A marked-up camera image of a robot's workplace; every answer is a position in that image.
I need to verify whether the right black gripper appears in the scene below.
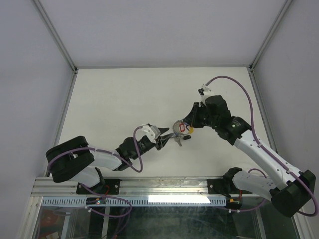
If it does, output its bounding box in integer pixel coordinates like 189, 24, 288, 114
183, 102, 218, 129

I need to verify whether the keyring with yellow handle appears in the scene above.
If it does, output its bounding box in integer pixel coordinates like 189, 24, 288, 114
172, 120, 194, 140

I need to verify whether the red tagged key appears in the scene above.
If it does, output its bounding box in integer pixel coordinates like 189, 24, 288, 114
178, 122, 185, 133

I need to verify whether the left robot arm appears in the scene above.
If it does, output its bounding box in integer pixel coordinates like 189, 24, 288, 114
45, 124, 174, 194

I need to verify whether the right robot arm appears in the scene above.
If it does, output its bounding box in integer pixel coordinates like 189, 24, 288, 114
182, 95, 316, 218

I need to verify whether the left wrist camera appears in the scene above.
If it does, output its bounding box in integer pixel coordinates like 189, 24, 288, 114
138, 124, 160, 142

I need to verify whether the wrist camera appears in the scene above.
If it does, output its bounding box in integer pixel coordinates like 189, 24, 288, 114
198, 84, 214, 105
138, 124, 160, 142

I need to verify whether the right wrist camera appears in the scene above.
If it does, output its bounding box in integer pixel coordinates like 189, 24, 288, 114
198, 84, 214, 105

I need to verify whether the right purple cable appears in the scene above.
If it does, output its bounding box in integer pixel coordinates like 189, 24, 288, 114
206, 75, 317, 215

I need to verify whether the aluminium mounting rail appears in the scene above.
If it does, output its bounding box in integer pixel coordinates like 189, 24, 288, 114
31, 177, 223, 197

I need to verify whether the white slotted cable duct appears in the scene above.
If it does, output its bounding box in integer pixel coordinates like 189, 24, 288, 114
42, 196, 226, 207

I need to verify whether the right aluminium frame post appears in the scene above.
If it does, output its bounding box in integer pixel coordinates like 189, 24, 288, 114
249, 0, 294, 72

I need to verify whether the aluminium frame post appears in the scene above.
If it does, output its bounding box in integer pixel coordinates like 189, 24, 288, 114
31, 0, 78, 74
249, 0, 294, 72

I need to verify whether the left aluminium frame post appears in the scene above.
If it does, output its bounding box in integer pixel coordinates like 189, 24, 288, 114
31, 0, 78, 74

